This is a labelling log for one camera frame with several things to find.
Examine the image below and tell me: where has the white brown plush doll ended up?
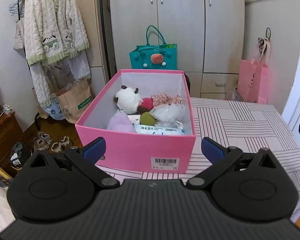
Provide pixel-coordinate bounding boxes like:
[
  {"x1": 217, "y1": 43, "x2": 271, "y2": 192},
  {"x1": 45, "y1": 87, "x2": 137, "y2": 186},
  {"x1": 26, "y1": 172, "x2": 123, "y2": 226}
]
[{"x1": 113, "y1": 84, "x2": 184, "y2": 116}]

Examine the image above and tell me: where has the pink paper shopping bag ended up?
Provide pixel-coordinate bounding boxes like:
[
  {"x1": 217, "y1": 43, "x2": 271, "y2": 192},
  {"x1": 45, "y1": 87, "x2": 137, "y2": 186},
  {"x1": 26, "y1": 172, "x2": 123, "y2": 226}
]
[{"x1": 238, "y1": 44, "x2": 271, "y2": 105}]

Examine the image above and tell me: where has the grey wooden wardrobe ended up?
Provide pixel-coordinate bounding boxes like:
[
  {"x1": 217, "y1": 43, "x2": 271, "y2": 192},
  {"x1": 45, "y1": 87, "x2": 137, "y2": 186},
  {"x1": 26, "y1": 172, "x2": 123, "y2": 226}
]
[{"x1": 110, "y1": 0, "x2": 244, "y2": 99}]

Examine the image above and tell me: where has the striped pink tablecloth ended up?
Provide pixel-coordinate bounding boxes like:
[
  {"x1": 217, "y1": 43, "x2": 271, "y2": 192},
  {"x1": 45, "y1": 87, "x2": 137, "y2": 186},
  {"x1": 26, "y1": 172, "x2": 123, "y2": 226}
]
[{"x1": 96, "y1": 98, "x2": 300, "y2": 222}]

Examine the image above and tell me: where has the blue white wipes packet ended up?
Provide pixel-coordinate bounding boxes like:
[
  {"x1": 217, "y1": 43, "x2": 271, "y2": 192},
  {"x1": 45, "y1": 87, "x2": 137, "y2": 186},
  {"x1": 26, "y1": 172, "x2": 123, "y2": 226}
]
[{"x1": 133, "y1": 124, "x2": 184, "y2": 135}]

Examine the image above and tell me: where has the teal felt tote bag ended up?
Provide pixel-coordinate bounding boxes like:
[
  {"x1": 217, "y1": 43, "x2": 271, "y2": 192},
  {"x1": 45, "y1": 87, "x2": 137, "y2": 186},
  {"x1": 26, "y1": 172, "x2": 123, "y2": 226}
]
[{"x1": 129, "y1": 25, "x2": 178, "y2": 70}]

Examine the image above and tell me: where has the black clothes rack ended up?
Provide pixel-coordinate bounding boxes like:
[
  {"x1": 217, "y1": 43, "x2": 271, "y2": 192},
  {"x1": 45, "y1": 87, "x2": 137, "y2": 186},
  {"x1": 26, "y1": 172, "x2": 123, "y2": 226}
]
[{"x1": 13, "y1": 0, "x2": 43, "y2": 67}]

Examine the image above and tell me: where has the white fluffy mesh item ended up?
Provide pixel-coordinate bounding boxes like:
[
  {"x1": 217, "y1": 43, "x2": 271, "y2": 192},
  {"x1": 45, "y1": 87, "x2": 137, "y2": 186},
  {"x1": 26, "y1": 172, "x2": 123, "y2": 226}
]
[{"x1": 149, "y1": 103, "x2": 185, "y2": 129}]

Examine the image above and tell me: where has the black suitcase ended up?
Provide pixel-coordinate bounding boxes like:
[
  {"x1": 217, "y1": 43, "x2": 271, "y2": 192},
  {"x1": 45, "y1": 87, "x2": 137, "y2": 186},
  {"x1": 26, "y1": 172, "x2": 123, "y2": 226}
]
[{"x1": 184, "y1": 73, "x2": 191, "y2": 94}]

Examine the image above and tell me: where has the purple plush toy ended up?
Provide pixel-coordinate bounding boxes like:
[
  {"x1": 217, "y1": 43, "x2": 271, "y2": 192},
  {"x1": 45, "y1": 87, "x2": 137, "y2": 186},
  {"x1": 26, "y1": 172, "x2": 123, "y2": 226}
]
[{"x1": 107, "y1": 112, "x2": 136, "y2": 133}]

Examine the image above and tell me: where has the pink cardboard box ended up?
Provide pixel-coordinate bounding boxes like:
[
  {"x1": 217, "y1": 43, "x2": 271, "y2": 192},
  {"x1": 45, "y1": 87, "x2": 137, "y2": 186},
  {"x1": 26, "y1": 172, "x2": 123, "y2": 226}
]
[{"x1": 75, "y1": 69, "x2": 196, "y2": 173}]

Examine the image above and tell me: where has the cream green knit cardigan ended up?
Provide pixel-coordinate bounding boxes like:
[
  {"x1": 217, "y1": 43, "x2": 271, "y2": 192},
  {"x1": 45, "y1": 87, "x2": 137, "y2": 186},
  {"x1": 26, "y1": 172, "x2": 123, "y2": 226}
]
[{"x1": 30, "y1": 0, "x2": 91, "y2": 108}]

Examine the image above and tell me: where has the pair of beige sandals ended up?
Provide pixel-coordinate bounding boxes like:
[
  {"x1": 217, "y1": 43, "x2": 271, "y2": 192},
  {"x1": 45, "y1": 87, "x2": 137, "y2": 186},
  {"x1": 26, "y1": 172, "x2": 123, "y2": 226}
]
[{"x1": 33, "y1": 132, "x2": 73, "y2": 153}]

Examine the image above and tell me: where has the wall hook with hair ties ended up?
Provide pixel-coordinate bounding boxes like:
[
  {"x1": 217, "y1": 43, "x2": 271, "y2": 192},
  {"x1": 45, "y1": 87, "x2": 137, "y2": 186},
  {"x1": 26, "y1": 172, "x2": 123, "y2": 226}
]
[{"x1": 257, "y1": 27, "x2": 271, "y2": 55}]

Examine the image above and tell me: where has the wooden side cabinet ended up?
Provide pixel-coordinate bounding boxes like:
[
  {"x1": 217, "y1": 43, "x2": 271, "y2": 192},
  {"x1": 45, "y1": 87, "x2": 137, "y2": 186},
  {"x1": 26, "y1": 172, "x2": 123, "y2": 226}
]
[{"x1": 0, "y1": 105, "x2": 23, "y2": 172}]

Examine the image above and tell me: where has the brown paper bag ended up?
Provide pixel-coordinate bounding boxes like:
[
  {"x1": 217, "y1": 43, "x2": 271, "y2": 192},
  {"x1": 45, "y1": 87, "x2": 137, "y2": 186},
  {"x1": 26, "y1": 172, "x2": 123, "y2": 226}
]
[{"x1": 56, "y1": 79, "x2": 93, "y2": 124}]

